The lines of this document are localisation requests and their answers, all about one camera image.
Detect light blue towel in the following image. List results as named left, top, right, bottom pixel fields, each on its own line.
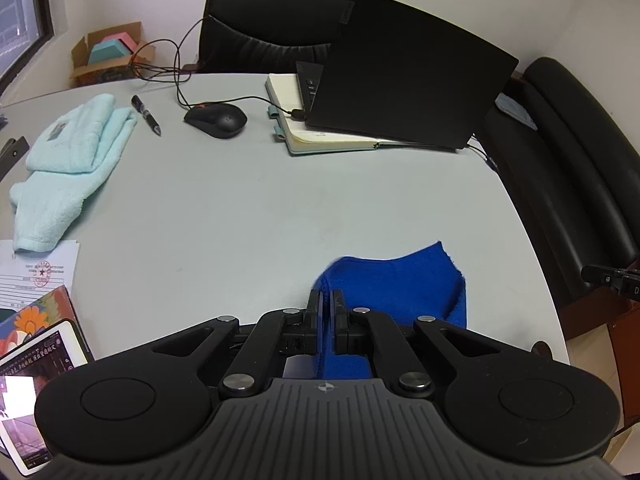
left=9, top=92, right=138, bottom=253

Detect pink box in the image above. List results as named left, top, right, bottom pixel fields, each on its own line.
left=102, top=31, right=137, bottom=53

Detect brown wooden furniture base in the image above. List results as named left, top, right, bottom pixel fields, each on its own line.
left=556, top=285, right=640, bottom=436

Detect black mouse cable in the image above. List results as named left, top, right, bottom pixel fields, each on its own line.
left=175, top=17, right=208, bottom=111

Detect colourful flower book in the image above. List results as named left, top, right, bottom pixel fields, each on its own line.
left=0, top=285, right=76, bottom=356

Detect teal box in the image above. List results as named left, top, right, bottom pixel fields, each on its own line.
left=87, top=39, right=133, bottom=66

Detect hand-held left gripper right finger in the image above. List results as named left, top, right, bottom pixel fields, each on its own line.
left=330, top=287, right=501, bottom=401

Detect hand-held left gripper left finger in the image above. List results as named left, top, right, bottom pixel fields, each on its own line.
left=150, top=287, right=326, bottom=401

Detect window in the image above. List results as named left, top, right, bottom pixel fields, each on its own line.
left=0, top=0, right=55, bottom=96

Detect black leather sofa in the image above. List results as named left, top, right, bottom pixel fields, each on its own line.
left=480, top=57, right=640, bottom=311

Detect white tablet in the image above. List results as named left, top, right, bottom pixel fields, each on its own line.
left=0, top=319, right=93, bottom=476

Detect printed paper sheets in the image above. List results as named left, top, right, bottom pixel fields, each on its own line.
left=0, top=240, right=81, bottom=311

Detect black laptop side cable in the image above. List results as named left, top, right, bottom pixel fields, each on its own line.
left=467, top=134, right=501, bottom=173

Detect black laptop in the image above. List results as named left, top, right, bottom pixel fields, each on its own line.
left=295, top=0, right=520, bottom=151

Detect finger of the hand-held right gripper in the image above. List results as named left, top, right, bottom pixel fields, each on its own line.
left=581, top=263, right=640, bottom=302

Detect black metal bracket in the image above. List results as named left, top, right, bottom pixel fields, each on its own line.
left=0, top=136, right=31, bottom=181

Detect black charging cable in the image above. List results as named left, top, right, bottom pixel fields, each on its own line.
left=131, top=39, right=306, bottom=121

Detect grey cloth pouch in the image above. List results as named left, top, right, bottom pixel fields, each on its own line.
left=495, top=92, right=538, bottom=131

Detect black leather office chair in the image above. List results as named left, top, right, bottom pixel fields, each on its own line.
left=197, top=0, right=383, bottom=75

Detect cardboard box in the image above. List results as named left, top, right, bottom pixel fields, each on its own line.
left=70, top=21, right=156, bottom=88

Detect black pen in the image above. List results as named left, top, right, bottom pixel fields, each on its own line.
left=131, top=95, right=162, bottom=137

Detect black computer mouse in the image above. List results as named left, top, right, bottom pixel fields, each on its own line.
left=183, top=102, right=248, bottom=139

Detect open paper notebook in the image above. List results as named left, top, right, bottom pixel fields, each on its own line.
left=265, top=73, right=458, bottom=156

